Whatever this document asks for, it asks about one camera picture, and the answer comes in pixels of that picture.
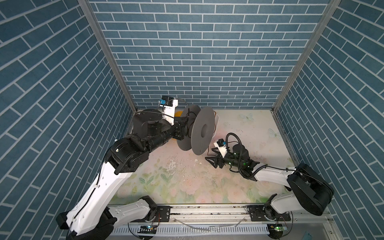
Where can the grey perforated cable spool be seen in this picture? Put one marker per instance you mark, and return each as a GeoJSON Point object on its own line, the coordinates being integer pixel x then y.
{"type": "Point", "coordinates": [201, 126]}

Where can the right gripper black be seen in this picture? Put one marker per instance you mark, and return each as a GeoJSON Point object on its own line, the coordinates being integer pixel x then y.
{"type": "Point", "coordinates": [216, 158]}

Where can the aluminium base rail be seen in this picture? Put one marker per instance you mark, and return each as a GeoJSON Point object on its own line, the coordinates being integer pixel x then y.
{"type": "Point", "coordinates": [220, 222]}

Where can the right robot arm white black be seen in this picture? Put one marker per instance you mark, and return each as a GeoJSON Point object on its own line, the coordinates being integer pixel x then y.
{"type": "Point", "coordinates": [306, 189]}

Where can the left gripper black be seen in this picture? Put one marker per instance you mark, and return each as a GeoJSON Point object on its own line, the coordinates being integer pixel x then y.
{"type": "Point", "coordinates": [178, 129]}

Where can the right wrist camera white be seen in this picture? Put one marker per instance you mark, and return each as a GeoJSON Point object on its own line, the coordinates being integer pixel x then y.
{"type": "Point", "coordinates": [221, 145]}

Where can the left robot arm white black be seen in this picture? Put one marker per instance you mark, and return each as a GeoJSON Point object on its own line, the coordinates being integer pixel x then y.
{"type": "Point", "coordinates": [91, 218]}

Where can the white plastic tub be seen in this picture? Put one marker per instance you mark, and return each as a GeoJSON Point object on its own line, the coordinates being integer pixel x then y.
{"type": "Point", "coordinates": [216, 120]}

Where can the yellow plastic tub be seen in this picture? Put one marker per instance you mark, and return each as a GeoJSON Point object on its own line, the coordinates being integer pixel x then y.
{"type": "Point", "coordinates": [178, 113]}

